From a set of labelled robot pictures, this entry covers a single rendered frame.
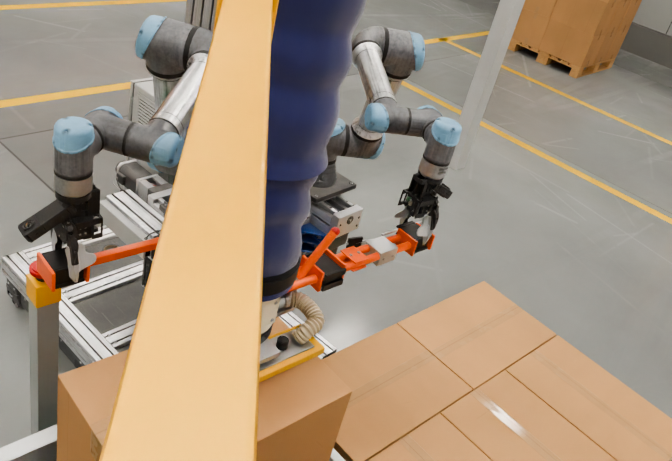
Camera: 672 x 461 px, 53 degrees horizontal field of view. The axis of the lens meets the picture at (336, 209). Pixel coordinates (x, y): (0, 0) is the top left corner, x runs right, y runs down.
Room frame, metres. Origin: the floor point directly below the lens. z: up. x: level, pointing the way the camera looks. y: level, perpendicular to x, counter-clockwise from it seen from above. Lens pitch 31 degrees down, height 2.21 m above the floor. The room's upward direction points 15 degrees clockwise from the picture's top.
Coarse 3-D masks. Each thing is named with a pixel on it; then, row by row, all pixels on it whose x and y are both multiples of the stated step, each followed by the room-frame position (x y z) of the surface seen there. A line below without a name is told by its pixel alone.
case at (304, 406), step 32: (64, 384) 1.05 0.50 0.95; (96, 384) 1.08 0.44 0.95; (288, 384) 1.23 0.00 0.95; (320, 384) 1.26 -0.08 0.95; (64, 416) 1.04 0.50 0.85; (96, 416) 0.99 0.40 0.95; (288, 416) 1.13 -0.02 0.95; (320, 416) 1.19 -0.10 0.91; (64, 448) 1.04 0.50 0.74; (96, 448) 0.94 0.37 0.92; (288, 448) 1.12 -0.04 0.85; (320, 448) 1.22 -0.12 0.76
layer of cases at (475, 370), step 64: (448, 320) 2.19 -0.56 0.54; (512, 320) 2.30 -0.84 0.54; (384, 384) 1.74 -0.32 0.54; (448, 384) 1.82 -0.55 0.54; (512, 384) 1.91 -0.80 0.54; (576, 384) 2.01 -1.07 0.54; (384, 448) 1.47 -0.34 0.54; (448, 448) 1.53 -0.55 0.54; (512, 448) 1.60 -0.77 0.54; (576, 448) 1.68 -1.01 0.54; (640, 448) 1.76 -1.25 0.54
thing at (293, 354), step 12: (300, 324) 1.28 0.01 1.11; (276, 336) 1.21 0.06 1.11; (288, 336) 1.22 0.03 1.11; (312, 336) 1.25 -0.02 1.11; (288, 348) 1.18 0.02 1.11; (300, 348) 1.19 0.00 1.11; (312, 348) 1.21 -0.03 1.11; (324, 348) 1.22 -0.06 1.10; (276, 360) 1.14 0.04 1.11; (288, 360) 1.15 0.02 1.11; (300, 360) 1.17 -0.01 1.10; (264, 372) 1.09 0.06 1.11; (276, 372) 1.11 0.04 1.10
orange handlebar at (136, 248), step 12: (156, 240) 1.31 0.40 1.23; (396, 240) 1.60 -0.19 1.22; (108, 252) 1.21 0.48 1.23; (120, 252) 1.23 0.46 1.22; (132, 252) 1.25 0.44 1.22; (348, 252) 1.46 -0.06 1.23; (360, 252) 1.48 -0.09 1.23; (96, 264) 1.18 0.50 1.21; (348, 264) 1.42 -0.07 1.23; (360, 264) 1.44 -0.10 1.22; (312, 276) 1.33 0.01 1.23
